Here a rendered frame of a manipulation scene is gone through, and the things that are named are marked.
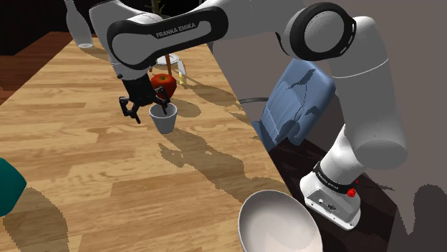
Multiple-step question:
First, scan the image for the white bowl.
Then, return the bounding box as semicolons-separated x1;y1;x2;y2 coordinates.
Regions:
237;189;325;252

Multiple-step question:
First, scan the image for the white bottle vase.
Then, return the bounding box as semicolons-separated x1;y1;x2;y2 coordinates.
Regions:
64;0;95;49

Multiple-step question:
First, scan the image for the red apple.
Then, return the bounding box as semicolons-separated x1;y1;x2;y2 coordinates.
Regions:
150;73;178;101

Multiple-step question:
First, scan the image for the clear glass vase with branch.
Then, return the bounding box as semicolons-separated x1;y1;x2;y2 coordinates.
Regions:
145;0;188;87

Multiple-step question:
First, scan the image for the white cup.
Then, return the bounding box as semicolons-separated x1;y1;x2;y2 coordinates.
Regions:
148;103;178;135

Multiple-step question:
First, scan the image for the dark robot stand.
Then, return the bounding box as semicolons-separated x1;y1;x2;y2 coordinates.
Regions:
268;137;399;252

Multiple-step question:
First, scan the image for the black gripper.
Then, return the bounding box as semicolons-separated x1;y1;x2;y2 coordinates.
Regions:
118;74;172;125

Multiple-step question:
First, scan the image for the teal rounded object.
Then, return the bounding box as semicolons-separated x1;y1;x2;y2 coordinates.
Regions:
0;157;28;218

